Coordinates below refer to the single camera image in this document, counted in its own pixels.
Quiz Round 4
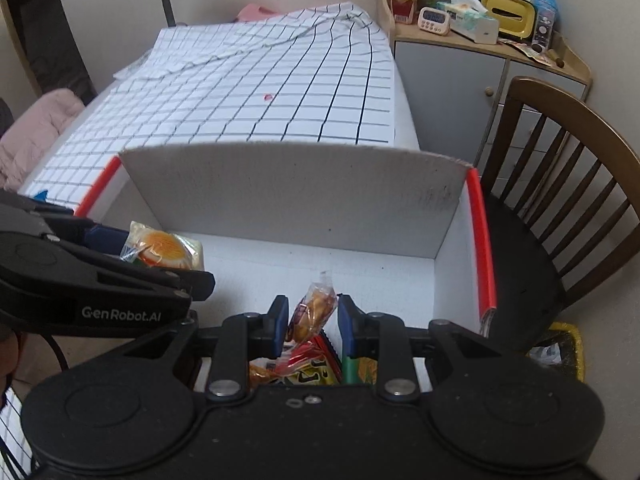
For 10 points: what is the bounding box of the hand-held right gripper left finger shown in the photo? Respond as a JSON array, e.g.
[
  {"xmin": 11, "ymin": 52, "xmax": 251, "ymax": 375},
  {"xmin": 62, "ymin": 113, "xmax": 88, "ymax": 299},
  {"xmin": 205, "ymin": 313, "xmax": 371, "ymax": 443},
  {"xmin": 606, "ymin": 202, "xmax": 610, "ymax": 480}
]
[{"xmin": 122, "ymin": 295, "xmax": 291, "ymax": 403}]

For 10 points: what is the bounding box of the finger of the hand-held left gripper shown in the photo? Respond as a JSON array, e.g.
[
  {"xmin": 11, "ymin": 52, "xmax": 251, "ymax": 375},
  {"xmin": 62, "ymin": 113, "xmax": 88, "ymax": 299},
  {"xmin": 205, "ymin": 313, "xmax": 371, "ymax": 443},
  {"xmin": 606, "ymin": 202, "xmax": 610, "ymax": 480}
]
[
  {"xmin": 50, "ymin": 233, "xmax": 217, "ymax": 302},
  {"xmin": 0, "ymin": 190, "xmax": 130, "ymax": 257}
]

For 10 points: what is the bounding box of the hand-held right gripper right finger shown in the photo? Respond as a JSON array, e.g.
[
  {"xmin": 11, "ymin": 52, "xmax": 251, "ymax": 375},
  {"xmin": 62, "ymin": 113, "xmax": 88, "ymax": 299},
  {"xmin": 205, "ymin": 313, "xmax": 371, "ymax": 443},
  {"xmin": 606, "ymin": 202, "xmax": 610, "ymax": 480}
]
[{"xmin": 337, "ymin": 294, "xmax": 506, "ymax": 403}]

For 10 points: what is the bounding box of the clear small snack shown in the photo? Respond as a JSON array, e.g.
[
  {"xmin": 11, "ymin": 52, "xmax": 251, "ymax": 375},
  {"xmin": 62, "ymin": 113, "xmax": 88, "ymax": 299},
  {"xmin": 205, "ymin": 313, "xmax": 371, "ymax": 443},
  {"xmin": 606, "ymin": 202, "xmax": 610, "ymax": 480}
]
[{"xmin": 289, "ymin": 270, "xmax": 338, "ymax": 345}]

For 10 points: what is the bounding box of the burger print snack packet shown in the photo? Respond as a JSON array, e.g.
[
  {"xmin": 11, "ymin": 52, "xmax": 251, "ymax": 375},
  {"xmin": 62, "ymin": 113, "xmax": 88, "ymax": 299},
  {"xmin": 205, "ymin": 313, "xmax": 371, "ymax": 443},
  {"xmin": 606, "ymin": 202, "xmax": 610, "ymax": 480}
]
[{"xmin": 121, "ymin": 221, "xmax": 205, "ymax": 272}]

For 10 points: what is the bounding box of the green snack packet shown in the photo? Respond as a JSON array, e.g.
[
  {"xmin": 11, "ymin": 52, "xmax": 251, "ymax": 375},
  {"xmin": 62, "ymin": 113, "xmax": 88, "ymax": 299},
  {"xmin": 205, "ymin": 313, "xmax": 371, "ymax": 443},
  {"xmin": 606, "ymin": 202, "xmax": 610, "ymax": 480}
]
[{"xmin": 343, "ymin": 357, "xmax": 378, "ymax": 386}]

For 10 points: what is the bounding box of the large orange red snack packet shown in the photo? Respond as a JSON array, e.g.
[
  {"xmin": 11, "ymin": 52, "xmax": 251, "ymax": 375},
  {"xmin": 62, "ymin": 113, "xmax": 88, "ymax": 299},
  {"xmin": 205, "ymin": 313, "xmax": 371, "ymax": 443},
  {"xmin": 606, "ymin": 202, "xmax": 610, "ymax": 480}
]
[{"xmin": 250, "ymin": 335, "xmax": 343, "ymax": 387}]

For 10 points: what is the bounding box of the red cardboard box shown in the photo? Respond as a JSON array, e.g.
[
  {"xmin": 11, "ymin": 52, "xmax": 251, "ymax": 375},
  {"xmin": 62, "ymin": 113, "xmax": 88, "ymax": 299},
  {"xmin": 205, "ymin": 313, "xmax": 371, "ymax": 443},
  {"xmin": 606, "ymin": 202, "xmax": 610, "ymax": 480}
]
[{"xmin": 75, "ymin": 141, "xmax": 498, "ymax": 393}]

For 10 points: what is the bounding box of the pink padded jacket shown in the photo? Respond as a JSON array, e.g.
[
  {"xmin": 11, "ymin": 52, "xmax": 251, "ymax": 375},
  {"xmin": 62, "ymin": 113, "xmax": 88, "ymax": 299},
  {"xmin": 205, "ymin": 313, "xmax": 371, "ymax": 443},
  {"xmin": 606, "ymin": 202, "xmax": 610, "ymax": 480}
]
[{"xmin": 0, "ymin": 89, "xmax": 86, "ymax": 191}]

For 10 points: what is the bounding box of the white checkered tablecloth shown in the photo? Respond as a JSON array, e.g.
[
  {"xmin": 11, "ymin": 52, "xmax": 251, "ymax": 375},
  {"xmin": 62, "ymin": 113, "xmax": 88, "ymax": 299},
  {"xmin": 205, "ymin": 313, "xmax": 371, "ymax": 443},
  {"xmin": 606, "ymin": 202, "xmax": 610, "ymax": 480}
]
[{"xmin": 0, "ymin": 2, "xmax": 398, "ymax": 480}]

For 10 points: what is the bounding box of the yellow lined waste bin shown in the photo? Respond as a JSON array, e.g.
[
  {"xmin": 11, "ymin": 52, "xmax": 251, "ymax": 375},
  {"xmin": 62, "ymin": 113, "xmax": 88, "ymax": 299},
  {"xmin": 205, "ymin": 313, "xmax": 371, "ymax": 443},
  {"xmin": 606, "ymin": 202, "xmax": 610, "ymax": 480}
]
[{"xmin": 527, "ymin": 322, "xmax": 585, "ymax": 383}]

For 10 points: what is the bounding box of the pink cushion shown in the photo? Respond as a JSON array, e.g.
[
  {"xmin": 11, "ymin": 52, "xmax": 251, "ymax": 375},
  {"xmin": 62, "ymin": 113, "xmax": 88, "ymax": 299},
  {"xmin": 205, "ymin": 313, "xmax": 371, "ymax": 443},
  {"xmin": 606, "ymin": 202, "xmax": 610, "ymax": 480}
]
[{"xmin": 235, "ymin": 3, "xmax": 276, "ymax": 23}]

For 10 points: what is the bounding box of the grey wooden top cabinet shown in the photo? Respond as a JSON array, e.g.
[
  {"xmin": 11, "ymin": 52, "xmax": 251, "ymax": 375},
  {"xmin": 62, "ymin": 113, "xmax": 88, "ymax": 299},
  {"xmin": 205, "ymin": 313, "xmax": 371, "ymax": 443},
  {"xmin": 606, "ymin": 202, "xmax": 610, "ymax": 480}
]
[{"xmin": 377, "ymin": 0, "xmax": 593, "ymax": 171}]

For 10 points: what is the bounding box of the brown wooden chair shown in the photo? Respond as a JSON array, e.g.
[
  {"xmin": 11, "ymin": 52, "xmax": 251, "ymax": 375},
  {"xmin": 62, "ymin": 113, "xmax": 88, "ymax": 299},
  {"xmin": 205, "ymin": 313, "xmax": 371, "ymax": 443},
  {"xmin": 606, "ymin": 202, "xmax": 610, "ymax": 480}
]
[{"xmin": 480, "ymin": 76, "xmax": 640, "ymax": 356}]

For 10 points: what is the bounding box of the white digital timer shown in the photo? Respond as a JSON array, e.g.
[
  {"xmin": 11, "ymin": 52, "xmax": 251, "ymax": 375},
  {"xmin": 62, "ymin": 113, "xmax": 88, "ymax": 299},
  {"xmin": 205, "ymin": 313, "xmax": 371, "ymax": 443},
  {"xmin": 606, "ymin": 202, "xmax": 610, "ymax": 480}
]
[{"xmin": 417, "ymin": 6, "xmax": 449, "ymax": 32}]

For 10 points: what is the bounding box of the pale green tissue pack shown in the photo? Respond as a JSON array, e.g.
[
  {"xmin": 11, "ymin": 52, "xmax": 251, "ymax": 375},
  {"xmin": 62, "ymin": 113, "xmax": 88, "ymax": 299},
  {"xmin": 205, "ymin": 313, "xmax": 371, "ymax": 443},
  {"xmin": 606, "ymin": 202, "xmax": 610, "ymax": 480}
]
[{"xmin": 436, "ymin": 0, "xmax": 501, "ymax": 45}]

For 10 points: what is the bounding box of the colourful paper leaflet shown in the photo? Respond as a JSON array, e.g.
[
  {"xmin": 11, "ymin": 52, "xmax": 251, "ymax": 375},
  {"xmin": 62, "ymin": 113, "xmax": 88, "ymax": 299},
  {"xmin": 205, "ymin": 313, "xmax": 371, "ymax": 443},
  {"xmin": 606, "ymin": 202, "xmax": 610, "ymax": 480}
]
[{"xmin": 500, "ymin": 39, "xmax": 551, "ymax": 63}]

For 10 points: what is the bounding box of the yellow tissue box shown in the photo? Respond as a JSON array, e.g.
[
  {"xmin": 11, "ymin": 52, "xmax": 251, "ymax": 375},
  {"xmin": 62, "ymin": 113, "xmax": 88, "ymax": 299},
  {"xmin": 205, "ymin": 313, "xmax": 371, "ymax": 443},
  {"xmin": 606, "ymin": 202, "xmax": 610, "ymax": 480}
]
[{"xmin": 481, "ymin": 0, "xmax": 538, "ymax": 43}]

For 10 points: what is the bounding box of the small blue globe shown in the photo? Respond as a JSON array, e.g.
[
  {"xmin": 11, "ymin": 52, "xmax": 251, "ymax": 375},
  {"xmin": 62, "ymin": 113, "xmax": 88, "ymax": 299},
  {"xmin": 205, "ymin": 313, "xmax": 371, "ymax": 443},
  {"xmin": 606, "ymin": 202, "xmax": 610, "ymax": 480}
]
[{"xmin": 525, "ymin": 0, "xmax": 560, "ymax": 26}]

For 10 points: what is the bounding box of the black cable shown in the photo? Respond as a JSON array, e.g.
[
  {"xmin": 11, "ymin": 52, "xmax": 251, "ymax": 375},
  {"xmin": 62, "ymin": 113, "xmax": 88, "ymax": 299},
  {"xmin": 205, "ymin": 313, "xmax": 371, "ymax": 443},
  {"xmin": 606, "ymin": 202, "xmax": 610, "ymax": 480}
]
[{"xmin": 37, "ymin": 332, "xmax": 71, "ymax": 373}]

